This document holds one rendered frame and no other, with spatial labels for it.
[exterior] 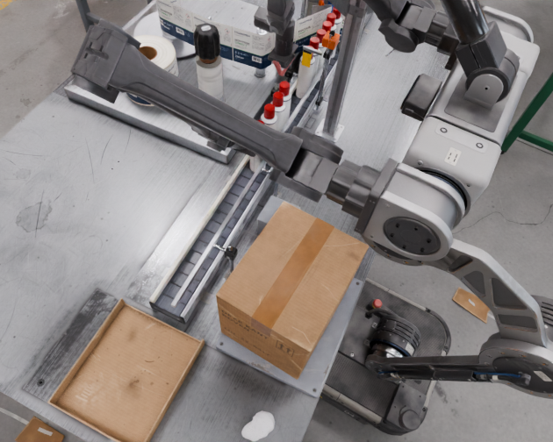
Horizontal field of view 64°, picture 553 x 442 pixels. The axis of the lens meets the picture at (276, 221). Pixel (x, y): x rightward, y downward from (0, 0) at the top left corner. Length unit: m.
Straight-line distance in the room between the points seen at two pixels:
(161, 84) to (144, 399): 0.83
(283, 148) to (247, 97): 0.98
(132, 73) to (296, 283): 0.57
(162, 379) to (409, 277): 1.49
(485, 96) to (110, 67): 0.59
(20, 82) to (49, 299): 2.16
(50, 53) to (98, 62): 2.84
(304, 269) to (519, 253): 1.84
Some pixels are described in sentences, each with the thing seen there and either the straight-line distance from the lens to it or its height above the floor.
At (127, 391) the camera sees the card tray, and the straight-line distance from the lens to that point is 1.27.
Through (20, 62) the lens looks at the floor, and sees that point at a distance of 3.52.
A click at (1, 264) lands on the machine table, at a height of 0.83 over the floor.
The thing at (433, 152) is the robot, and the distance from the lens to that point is 0.74.
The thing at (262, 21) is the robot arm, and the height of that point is 1.20.
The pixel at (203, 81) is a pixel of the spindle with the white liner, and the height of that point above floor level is 1.00.
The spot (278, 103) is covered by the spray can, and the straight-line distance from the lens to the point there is 1.42.
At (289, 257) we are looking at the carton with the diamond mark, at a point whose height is 1.12.
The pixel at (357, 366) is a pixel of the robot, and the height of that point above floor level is 0.24.
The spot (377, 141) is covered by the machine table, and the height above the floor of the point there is 0.83.
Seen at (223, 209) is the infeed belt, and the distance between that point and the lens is 1.39.
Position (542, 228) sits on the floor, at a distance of 2.90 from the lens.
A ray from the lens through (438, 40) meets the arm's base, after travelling 1.11.
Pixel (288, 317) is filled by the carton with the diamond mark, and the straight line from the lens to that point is 0.98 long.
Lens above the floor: 2.05
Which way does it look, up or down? 58 degrees down
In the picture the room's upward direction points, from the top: 7 degrees clockwise
